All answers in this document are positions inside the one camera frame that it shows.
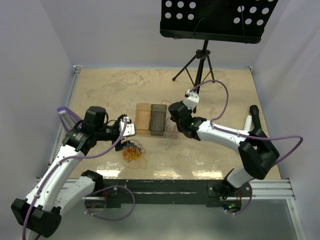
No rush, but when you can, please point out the yellow red cable ball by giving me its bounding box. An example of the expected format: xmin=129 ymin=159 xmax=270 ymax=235
xmin=122 ymin=139 xmax=148 ymax=170

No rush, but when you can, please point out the clear transparent bin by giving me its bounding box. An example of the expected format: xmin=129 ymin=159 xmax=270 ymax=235
xmin=164 ymin=111 xmax=180 ymax=136

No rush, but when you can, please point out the red cable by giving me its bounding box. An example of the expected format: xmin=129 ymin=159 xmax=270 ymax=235
xmin=160 ymin=100 xmax=181 ymax=133

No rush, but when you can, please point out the grey transparent bin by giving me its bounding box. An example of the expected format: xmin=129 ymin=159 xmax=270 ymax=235
xmin=149 ymin=104 xmax=167 ymax=136

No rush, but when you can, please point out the orange transparent bin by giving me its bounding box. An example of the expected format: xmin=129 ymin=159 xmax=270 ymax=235
xmin=134 ymin=103 xmax=152 ymax=136

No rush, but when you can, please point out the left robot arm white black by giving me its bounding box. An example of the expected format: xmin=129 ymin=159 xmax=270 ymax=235
xmin=11 ymin=106 xmax=136 ymax=240

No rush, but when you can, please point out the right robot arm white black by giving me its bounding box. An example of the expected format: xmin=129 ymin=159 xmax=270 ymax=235
xmin=168 ymin=102 xmax=280 ymax=199

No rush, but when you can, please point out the purple metronome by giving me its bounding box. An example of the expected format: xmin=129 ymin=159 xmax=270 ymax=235
xmin=57 ymin=106 xmax=82 ymax=133

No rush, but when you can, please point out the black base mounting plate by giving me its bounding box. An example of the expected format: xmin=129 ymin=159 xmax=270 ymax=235
xmin=83 ymin=179 xmax=252 ymax=208

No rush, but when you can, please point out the white microphone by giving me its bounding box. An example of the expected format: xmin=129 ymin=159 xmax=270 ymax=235
xmin=243 ymin=115 xmax=253 ymax=132

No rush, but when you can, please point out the black microphone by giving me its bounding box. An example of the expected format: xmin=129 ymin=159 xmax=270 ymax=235
xmin=249 ymin=105 xmax=262 ymax=133

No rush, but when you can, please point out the black music stand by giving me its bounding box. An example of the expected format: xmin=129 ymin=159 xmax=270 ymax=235
xmin=159 ymin=0 xmax=279 ymax=114

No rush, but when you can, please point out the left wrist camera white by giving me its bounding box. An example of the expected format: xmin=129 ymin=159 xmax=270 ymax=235
xmin=119 ymin=116 xmax=137 ymax=138

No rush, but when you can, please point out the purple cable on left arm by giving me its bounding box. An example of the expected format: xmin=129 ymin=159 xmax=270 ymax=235
xmin=21 ymin=118 xmax=137 ymax=240

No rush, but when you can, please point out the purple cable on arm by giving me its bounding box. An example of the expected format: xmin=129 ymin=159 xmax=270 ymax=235
xmin=188 ymin=80 xmax=304 ymax=216
xmin=21 ymin=118 xmax=137 ymax=240

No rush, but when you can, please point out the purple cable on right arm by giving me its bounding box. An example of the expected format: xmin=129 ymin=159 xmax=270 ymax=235
xmin=188 ymin=80 xmax=304 ymax=216

